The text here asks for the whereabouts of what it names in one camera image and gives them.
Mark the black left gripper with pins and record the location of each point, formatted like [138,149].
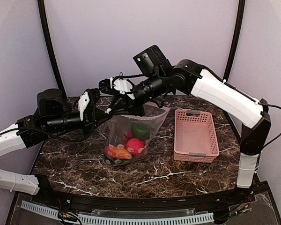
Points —
[93,116]

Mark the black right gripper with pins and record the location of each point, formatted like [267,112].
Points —
[131,107]

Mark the clear zip top bag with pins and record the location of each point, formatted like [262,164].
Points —
[154,117]

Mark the orange yellow mango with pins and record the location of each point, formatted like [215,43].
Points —
[118,153]

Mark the pink perforated plastic basket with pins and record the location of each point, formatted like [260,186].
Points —
[195,137]

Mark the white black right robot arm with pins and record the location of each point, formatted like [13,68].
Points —
[199,81]

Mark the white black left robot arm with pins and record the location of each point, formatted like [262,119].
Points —
[54,118]

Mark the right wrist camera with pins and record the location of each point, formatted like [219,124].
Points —
[116,86]

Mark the white slotted cable duct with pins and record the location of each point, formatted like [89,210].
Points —
[112,217]

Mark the black left frame post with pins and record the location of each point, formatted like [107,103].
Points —
[49,46]

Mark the black frame post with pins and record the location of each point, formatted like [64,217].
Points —
[49,46]
[235,39]

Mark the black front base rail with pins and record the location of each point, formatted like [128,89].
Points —
[224,204]

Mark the black right frame post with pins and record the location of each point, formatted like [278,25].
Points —
[235,39]

